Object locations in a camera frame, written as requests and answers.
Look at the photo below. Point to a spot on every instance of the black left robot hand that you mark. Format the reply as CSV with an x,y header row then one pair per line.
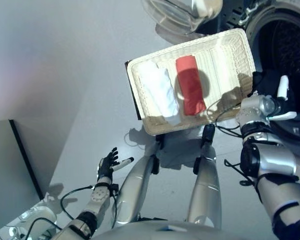
x,y
105,167

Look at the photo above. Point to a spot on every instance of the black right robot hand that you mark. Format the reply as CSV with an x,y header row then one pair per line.
x,y
283,105

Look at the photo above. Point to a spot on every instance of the black cloth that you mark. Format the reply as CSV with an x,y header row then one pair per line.
x,y
263,82

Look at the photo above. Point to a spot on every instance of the red cloth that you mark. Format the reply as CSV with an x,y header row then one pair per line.
x,y
190,85

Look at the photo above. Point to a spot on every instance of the white cloth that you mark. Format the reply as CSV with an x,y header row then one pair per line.
x,y
162,90

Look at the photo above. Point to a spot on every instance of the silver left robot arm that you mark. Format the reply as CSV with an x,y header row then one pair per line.
x,y
100,197

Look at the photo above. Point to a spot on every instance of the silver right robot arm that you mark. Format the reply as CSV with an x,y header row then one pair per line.
x,y
277,160

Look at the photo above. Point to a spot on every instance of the dark grey washing machine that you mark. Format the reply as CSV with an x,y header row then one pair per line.
x,y
290,37

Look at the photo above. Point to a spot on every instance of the cream wicker basket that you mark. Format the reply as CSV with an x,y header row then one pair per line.
x,y
220,65

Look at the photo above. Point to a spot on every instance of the dark brown stool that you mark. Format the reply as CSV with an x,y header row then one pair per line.
x,y
132,95

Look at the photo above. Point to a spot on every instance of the silver robot torso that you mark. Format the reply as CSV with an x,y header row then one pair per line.
x,y
165,232

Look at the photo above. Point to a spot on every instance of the grey cabinet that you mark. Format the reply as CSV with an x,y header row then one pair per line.
x,y
10,162

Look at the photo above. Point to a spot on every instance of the silver right robot leg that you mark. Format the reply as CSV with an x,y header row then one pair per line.
x,y
205,187

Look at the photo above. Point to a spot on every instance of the round glass washer door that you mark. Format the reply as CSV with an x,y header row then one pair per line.
x,y
175,15

